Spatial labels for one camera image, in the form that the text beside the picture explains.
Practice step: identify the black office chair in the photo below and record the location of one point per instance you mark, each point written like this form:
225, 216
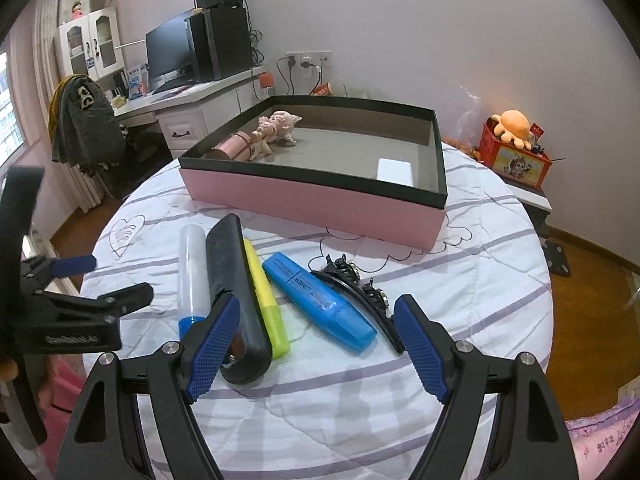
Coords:
146, 153

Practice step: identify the yellow highlighter marker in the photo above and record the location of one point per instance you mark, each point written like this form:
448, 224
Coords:
268, 306

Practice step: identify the white striped quilt cover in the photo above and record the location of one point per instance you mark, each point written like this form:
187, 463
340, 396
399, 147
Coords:
321, 411

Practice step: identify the white computer desk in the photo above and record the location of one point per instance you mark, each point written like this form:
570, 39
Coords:
186, 115

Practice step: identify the orange octopus plush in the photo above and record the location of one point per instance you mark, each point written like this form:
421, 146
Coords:
512, 127

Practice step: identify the orange-lid glass bottle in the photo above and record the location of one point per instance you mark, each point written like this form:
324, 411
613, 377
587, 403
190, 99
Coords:
267, 89

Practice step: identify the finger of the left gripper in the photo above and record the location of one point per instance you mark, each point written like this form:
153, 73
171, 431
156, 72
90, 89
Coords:
65, 268
127, 300

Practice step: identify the red cartoon storage box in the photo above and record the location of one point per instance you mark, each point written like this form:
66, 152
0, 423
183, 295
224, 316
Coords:
507, 161

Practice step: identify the person's left hand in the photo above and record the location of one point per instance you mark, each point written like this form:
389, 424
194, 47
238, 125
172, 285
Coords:
8, 369

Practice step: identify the low black white cabinet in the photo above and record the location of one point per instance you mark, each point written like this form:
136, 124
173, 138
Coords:
538, 207

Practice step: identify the pink bedding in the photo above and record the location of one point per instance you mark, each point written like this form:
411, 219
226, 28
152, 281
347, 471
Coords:
596, 439

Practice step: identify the white glass-door cabinet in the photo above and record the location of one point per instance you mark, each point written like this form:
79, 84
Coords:
90, 45

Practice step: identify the clear tube blue cap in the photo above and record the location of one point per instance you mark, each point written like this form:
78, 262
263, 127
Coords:
193, 300

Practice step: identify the pink pig-eared doll figure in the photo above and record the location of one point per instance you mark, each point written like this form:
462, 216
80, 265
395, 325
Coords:
275, 128

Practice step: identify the blue highlighter marker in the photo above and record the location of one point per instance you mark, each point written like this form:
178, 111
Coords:
326, 309

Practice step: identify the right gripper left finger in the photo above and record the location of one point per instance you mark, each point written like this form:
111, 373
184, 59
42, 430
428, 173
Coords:
104, 438

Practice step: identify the black computer monitor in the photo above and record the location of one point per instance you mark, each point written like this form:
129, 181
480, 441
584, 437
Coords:
169, 55

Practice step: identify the rose gold metal canister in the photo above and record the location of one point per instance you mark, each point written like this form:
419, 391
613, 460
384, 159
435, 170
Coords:
237, 146

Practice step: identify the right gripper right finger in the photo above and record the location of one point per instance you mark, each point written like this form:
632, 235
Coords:
528, 437

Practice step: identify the dark jacket on chair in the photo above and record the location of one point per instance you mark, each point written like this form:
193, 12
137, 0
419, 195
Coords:
82, 126

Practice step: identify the bag of oranges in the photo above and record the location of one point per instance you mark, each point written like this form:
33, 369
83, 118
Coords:
462, 119

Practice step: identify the pink black tray box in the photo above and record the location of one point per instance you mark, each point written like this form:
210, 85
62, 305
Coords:
328, 178

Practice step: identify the white wall power outlet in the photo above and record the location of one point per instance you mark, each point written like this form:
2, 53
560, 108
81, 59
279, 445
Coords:
307, 64

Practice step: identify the white usb wall charger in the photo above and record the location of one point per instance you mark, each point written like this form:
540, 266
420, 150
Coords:
395, 171

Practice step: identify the orange snack bag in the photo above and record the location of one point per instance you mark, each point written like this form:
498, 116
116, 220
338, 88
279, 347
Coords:
323, 90

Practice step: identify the black pc tower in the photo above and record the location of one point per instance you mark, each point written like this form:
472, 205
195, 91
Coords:
219, 43

